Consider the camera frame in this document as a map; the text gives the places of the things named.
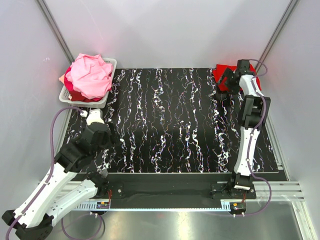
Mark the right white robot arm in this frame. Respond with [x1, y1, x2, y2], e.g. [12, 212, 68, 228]
[212, 59, 271, 199]

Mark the aluminium frame rail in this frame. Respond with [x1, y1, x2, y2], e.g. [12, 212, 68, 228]
[52, 181, 305, 202]

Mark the white plastic laundry basket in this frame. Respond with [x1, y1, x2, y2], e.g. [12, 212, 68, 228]
[58, 57, 117, 109]

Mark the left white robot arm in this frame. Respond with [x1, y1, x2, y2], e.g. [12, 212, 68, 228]
[1, 122, 121, 240]

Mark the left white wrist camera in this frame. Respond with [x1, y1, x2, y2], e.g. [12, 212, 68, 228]
[80, 108, 105, 126]

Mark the pink t-shirt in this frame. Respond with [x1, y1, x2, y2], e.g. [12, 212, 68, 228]
[66, 53, 113, 99]

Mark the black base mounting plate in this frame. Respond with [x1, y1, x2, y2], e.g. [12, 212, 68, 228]
[106, 173, 256, 211]

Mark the peach garment in basket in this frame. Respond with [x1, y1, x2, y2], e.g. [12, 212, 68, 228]
[58, 74, 65, 84]

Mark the red t-shirt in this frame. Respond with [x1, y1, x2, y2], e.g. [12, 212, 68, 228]
[212, 59, 256, 95]

